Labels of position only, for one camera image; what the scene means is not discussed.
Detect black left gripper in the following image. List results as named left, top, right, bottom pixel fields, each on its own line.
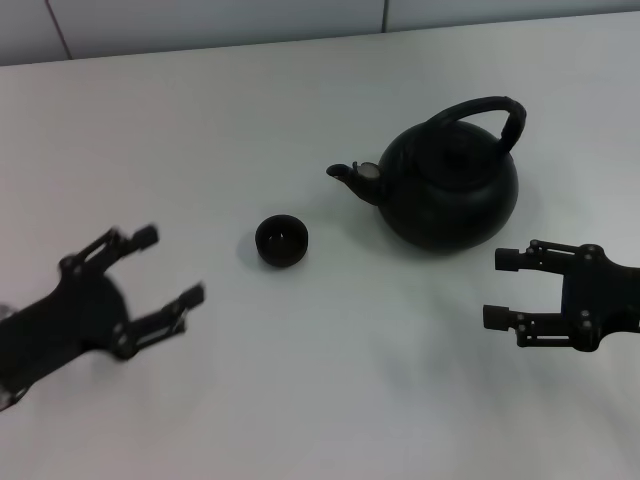
left=0, top=224, right=207, bottom=402

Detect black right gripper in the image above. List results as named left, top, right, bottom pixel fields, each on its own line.
left=482, top=239, right=640, bottom=351

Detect black round teapot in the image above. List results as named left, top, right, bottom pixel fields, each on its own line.
left=326, top=95, right=528, bottom=258

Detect small dark teacup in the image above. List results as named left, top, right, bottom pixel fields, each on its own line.
left=254, top=213, right=310, bottom=269

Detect black teapot lid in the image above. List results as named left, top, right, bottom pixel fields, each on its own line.
left=417, top=132, right=496, bottom=190

